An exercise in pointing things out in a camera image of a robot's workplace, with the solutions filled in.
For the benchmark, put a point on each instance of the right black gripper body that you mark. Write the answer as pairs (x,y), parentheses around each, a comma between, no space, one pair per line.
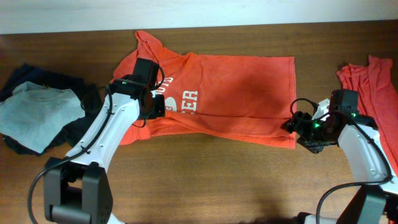
(313,134)

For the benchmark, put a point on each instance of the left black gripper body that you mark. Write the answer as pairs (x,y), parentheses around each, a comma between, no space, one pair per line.
(158,109)

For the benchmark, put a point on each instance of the orange soccer t-shirt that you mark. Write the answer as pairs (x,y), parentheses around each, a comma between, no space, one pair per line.
(244,98)

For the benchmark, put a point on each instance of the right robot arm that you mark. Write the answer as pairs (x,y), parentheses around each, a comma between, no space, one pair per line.
(337,122)

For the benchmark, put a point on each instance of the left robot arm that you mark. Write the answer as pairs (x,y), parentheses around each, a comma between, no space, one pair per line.
(76,188)

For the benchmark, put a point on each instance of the dark navy folded garment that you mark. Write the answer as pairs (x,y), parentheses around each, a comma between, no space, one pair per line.
(87,93)

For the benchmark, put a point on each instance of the red ribbed garment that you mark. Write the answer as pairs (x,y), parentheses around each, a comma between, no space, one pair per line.
(377,98)

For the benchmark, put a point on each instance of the grey folded t-shirt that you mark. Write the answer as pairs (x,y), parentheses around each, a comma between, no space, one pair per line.
(35,114)

